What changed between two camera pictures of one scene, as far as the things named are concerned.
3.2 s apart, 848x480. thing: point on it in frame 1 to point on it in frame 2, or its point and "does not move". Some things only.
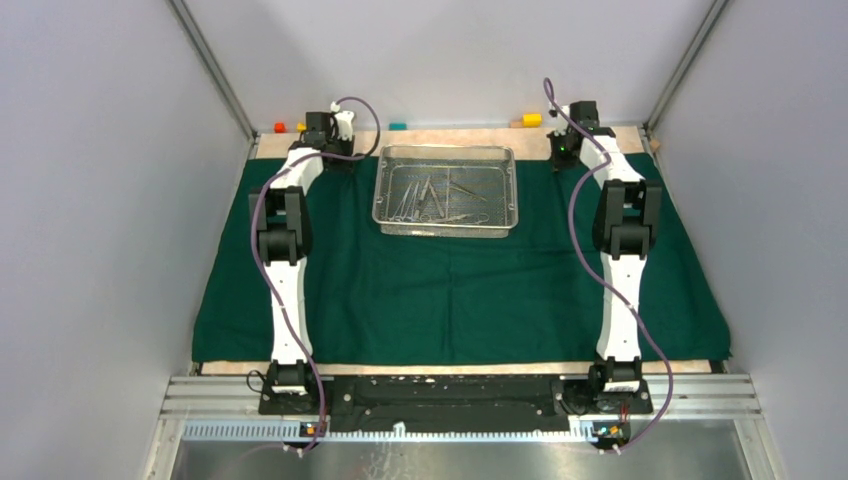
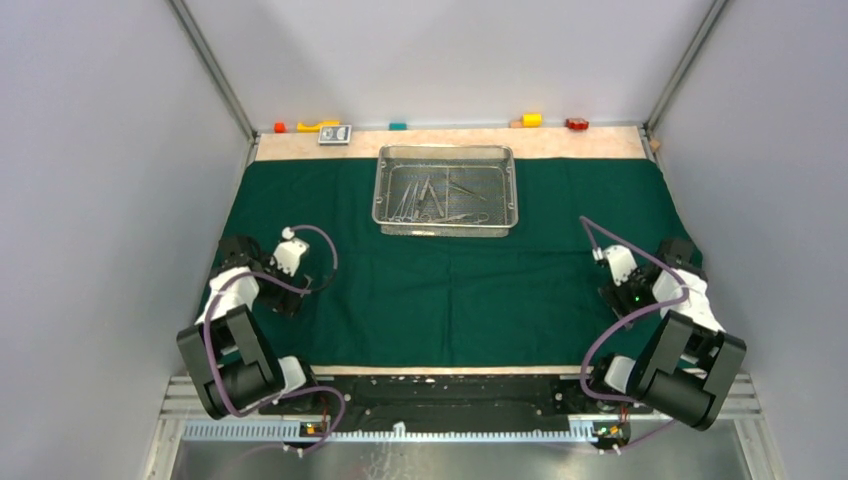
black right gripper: (555, 139) to (616, 295)
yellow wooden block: (532, 120) does not move
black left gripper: (344, 144) to (283, 302)
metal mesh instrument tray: (445, 191) does not move
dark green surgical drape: (532, 296) does not move
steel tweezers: (459, 187) does not move
